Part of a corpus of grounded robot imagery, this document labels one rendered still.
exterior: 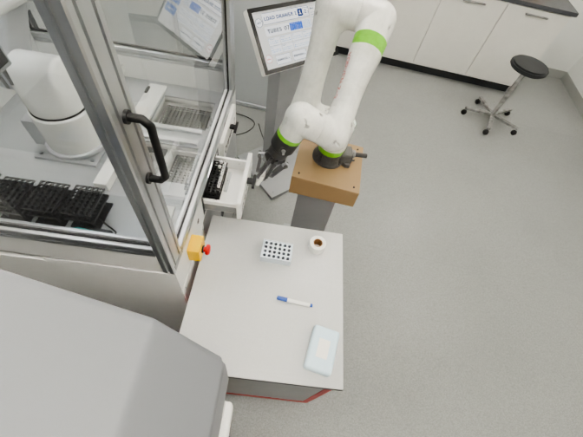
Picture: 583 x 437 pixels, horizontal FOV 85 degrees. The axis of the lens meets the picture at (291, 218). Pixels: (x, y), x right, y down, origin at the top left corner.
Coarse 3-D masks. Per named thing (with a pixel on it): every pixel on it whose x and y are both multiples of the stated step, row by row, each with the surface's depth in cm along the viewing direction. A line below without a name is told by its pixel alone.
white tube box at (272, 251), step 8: (264, 240) 131; (272, 240) 131; (264, 248) 129; (272, 248) 129; (280, 248) 130; (288, 248) 130; (264, 256) 130; (272, 256) 128; (280, 256) 128; (288, 256) 128; (288, 264) 129
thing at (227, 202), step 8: (216, 160) 142; (224, 160) 141; (232, 160) 141; (240, 160) 141; (232, 168) 145; (240, 168) 144; (232, 176) 142; (240, 176) 143; (224, 184) 139; (232, 184) 140; (240, 184) 141; (224, 192) 137; (232, 192) 137; (208, 200) 126; (216, 200) 127; (224, 200) 134; (232, 200) 135; (208, 208) 130; (216, 208) 130; (224, 208) 129; (232, 208) 129
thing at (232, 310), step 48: (240, 240) 133; (288, 240) 136; (336, 240) 139; (192, 288) 119; (240, 288) 122; (288, 288) 124; (336, 288) 127; (192, 336) 110; (240, 336) 112; (288, 336) 114; (240, 384) 127; (288, 384) 107; (336, 384) 107
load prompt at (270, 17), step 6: (300, 6) 171; (306, 6) 173; (270, 12) 163; (276, 12) 165; (282, 12) 166; (288, 12) 168; (294, 12) 170; (300, 12) 172; (306, 12) 174; (264, 18) 162; (270, 18) 163; (276, 18) 165; (282, 18) 167; (288, 18) 169; (294, 18) 170; (264, 24) 162
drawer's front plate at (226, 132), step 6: (234, 108) 156; (228, 114) 152; (234, 114) 159; (228, 120) 150; (228, 126) 147; (228, 132) 149; (222, 138) 142; (222, 144) 141; (228, 144) 154; (222, 150) 144; (222, 156) 147
